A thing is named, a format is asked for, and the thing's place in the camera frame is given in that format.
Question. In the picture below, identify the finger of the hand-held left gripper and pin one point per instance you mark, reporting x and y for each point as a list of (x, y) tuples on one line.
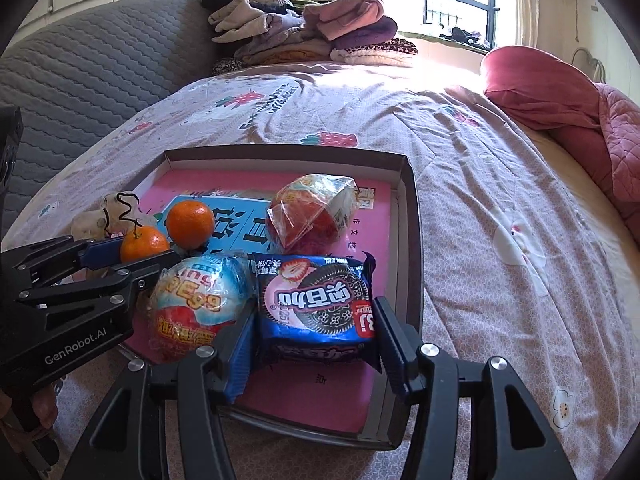
[(102, 255), (100, 285)]

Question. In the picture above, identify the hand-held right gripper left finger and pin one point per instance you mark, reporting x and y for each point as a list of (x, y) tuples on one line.
[(240, 360)]

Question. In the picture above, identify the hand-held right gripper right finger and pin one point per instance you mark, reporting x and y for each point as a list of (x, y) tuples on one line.
[(395, 355)]

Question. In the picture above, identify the mandarin orange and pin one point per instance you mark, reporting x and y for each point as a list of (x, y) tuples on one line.
[(145, 245), (190, 225)]

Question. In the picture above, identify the colourful snack bag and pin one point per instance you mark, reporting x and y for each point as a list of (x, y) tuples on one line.
[(200, 305), (305, 215)]

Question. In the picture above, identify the blue cookie packet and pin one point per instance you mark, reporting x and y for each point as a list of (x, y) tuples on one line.
[(315, 305)]

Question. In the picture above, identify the shallow grey cardboard box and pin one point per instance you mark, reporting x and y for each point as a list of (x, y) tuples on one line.
[(407, 260)]

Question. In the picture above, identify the person's left hand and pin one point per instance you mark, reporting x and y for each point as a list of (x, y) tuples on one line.
[(45, 402)]

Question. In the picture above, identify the strawberry print bed sheet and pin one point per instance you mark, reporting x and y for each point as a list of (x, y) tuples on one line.
[(500, 310)]

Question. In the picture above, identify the grey quilted headboard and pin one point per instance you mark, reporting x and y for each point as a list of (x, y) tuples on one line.
[(100, 75)]

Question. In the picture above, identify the pile of folded clothes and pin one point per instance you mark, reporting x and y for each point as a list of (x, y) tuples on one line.
[(300, 30)]

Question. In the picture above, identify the pink quilt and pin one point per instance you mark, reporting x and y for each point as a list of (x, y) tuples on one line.
[(620, 150)]

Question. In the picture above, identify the pink pillow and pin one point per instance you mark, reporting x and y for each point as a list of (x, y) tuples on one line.
[(540, 85)]

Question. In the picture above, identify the dark clothes on windowsill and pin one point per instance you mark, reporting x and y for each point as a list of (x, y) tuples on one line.
[(465, 36)]

